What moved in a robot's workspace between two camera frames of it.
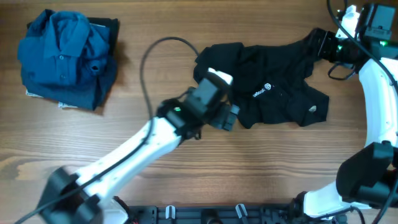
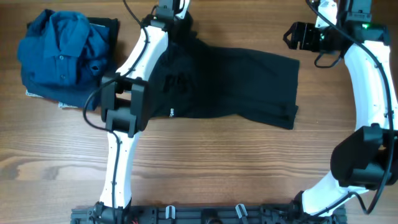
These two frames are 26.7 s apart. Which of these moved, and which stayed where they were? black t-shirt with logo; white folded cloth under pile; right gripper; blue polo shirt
Moved: right gripper; black t-shirt with logo
Stayed: white folded cloth under pile; blue polo shirt
